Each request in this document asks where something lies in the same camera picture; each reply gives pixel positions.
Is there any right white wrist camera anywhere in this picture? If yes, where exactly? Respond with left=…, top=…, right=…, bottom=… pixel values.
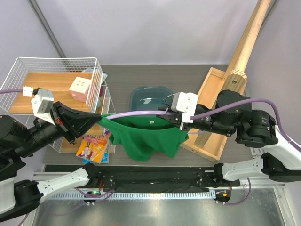
left=171, top=92, right=198, bottom=130

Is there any white wire shelf rack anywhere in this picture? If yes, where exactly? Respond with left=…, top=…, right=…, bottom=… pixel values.
left=0, top=57, right=116, bottom=153

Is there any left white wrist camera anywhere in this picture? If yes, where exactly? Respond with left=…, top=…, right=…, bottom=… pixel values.
left=22, top=86, right=55, bottom=125

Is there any green tank top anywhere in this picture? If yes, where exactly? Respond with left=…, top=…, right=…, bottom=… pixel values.
left=98, top=114, right=189, bottom=161

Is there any wooden clothes rack stand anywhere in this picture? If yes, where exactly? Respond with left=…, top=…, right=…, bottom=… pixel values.
left=181, top=0, right=271, bottom=163

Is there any white slotted cable duct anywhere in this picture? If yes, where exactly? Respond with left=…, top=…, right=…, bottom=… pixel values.
left=49, top=190, right=216, bottom=201

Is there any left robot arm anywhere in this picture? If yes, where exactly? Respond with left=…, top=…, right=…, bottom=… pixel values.
left=0, top=101, right=102, bottom=222

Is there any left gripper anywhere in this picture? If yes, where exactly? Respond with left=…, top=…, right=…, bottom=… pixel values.
left=16, top=99, right=104, bottom=156

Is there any lilac plastic clothes hanger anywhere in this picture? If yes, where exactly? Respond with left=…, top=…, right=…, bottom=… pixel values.
left=105, top=94, right=220, bottom=120

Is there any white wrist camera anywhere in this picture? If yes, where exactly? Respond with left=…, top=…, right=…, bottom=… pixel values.
left=22, top=86, right=55, bottom=125
left=171, top=92, right=198, bottom=130

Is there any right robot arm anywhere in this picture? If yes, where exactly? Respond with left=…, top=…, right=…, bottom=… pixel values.
left=159, top=90, right=301, bottom=186

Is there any pink white cube socket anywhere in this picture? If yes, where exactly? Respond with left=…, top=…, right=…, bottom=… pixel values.
left=69, top=77, right=91, bottom=102

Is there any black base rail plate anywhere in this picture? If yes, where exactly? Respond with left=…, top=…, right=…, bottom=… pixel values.
left=44, top=164, right=240, bottom=193

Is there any colourful children's book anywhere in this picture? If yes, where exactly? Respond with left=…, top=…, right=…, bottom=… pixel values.
left=76, top=129, right=111, bottom=163

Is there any light blue plush toy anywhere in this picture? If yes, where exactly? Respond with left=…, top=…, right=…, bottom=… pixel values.
left=82, top=67, right=108, bottom=112

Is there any teal plastic basin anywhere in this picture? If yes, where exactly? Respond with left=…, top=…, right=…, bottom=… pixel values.
left=129, top=86, right=174, bottom=111

